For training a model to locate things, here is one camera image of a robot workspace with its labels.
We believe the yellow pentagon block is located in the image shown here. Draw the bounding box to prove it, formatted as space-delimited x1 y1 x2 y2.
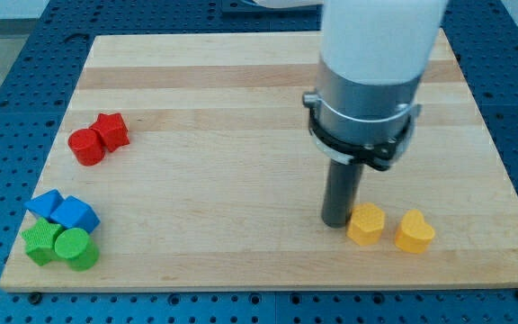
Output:
346 202 386 246

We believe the blue cube block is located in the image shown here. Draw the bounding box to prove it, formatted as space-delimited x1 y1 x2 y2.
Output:
50 196 100 234

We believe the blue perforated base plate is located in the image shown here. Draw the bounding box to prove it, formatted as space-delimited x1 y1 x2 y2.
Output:
0 1 518 323

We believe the wooden board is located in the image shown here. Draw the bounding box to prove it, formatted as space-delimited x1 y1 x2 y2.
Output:
0 31 518 293

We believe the red star block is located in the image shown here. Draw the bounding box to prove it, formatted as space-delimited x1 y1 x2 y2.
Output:
90 112 130 152

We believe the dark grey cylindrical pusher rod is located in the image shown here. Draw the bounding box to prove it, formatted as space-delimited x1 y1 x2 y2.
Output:
321 160 363 228

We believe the yellow heart block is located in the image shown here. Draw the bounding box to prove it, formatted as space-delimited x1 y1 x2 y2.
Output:
394 210 436 254

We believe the silver flange with black clamp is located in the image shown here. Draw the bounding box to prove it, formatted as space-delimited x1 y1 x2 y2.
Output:
302 60 421 171

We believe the green star block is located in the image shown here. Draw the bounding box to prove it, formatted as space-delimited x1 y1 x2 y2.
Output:
20 218 65 266

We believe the blue triangle block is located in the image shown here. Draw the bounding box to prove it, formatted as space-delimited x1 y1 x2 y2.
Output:
23 189 64 221

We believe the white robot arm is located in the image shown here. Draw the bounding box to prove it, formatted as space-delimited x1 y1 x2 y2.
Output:
302 0 449 228

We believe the red cylinder block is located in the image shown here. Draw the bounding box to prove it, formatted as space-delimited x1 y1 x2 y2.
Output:
67 129 105 167

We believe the green cylinder block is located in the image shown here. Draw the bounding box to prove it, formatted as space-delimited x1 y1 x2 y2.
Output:
54 228 100 272

